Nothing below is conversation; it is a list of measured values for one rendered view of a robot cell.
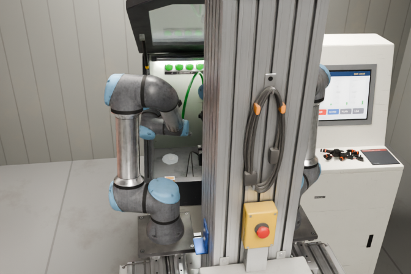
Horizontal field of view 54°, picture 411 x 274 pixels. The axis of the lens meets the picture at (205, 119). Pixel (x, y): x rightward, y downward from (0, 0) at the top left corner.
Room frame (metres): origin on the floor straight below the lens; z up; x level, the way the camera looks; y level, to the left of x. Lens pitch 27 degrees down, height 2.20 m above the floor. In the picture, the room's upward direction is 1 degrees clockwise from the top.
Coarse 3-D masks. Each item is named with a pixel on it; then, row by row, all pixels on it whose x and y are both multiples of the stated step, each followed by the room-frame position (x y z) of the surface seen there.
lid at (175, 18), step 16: (128, 0) 1.58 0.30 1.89; (144, 0) 1.51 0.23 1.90; (160, 0) 1.49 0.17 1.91; (176, 0) 1.50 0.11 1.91; (192, 0) 1.51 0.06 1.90; (128, 16) 1.65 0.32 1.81; (144, 16) 1.65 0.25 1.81; (160, 16) 1.72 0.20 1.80; (176, 16) 1.73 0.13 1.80; (192, 16) 1.74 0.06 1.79; (144, 32) 1.87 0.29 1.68; (160, 32) 1.95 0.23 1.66; (176, 32) 1.96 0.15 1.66; (192, 32) 1.97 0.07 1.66; (160, 48) 2.17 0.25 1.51; (176, 48) 2.19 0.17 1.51; (192, 48) 2.20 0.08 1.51
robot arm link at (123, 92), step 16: (112, 80) 1.31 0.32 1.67; (128, 80) 1.31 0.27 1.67; (144, 80) 1.31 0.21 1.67; (112, 96) 1.28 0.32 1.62; (128, 96) 1.28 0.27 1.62; (112, 112) 1.29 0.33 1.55; (128, 112) 1.27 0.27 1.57; (128, 128) 1.28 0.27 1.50; (128, 144) 1.27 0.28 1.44; (128, 160) 1.25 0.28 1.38; (128, 176) 1.24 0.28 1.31; (112, 192) 1.23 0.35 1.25; (128, 192) 1.22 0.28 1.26; (112, 208) 1.22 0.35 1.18; (128, 208) 1.21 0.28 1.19
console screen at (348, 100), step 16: (352, 64) 2.16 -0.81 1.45; (368, 64) 2.17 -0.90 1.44; (336, 80) 2.13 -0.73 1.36; (352, 80) 2.14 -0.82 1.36; (368, 80) 2.15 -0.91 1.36; (336, 96) 2.11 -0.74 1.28; (352, 96) 2.12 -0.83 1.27; (368, 96) 2.13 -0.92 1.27; (320, 112) 2.07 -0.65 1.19; (336, 112) 2.08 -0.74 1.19; (352, 112) 2.09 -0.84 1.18; (368, 112) 2.11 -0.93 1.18
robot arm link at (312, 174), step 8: (320, 64) 1.48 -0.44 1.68; (320, 72) 1.43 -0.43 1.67; (328, 72) 1.47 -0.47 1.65; (320, 80) 1.40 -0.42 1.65; (328, 80) 1.45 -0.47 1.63; (320, 88) 1.40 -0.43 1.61; (320, 96) 1.41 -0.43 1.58; (312, 120) 1.42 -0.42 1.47; (312, 128) 1.41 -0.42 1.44; (312, 136) 1.41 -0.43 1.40; (312, 144) 1.41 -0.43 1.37; (312, 152) 1.41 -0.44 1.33; (312, 160) 1.41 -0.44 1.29; (304, 168) 1.39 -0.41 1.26; (312, 168) 1.40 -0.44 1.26; (320, 168) 1.46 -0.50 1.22; (312, 176) 1.39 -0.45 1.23; (312, 184) 1.40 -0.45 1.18
